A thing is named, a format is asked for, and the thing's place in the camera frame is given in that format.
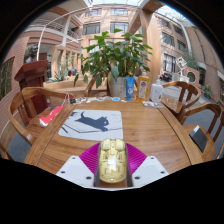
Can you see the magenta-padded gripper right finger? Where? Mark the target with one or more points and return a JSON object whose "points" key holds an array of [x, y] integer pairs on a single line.
{"points": [[150, 170]]}

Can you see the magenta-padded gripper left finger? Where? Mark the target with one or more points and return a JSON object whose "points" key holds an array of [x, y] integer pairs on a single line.
{"points": [[75, 170]]}

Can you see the yellow translucent computer mouse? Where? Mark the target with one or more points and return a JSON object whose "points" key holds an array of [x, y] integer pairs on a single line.
{"points": [[112, 163]]}

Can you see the grey cat-print mouse pad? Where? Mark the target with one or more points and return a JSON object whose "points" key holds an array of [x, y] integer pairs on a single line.
{"points": [[83, 130]]}

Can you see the black notebook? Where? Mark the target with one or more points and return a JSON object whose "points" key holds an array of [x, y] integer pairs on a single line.
{"points": [[199, 138]]}

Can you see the small white packet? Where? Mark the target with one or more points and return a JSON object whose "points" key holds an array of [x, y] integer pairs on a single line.
{"points": [[148, 103]]}

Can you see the wooden armchair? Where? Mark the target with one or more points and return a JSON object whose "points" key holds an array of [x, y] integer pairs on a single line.
{"points": [[213, 146], [18, 120], [90, 88], [173, 103]]}

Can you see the yellow liquid bottle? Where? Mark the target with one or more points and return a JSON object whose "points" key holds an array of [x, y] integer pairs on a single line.
{"points": [[143, 88]]}

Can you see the blue squeeze tube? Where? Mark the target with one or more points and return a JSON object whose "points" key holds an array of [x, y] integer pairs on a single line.
{"points": [[130, 89]]}

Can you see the spiky green agave plant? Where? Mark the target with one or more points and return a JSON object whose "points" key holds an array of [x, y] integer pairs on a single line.
{"points": [[59, 75]]}

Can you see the yellow flowering potted plant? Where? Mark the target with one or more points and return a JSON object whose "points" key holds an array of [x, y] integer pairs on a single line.
{"points": [[207, 91]]}

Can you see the dark red wooden lectern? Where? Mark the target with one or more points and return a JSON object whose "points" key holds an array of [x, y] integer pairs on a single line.
{"points": [[31, 78]]}

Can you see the white metal sculpture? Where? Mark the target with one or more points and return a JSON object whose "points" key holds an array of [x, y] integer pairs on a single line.
{"points": [[181, 64]]}

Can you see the leafy green potted plant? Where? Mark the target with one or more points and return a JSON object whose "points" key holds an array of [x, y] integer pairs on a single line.
{"points": [[116, 58]]}

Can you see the dark bust statue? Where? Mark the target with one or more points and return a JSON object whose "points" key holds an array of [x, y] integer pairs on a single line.
{"points": [[31, 55]]}

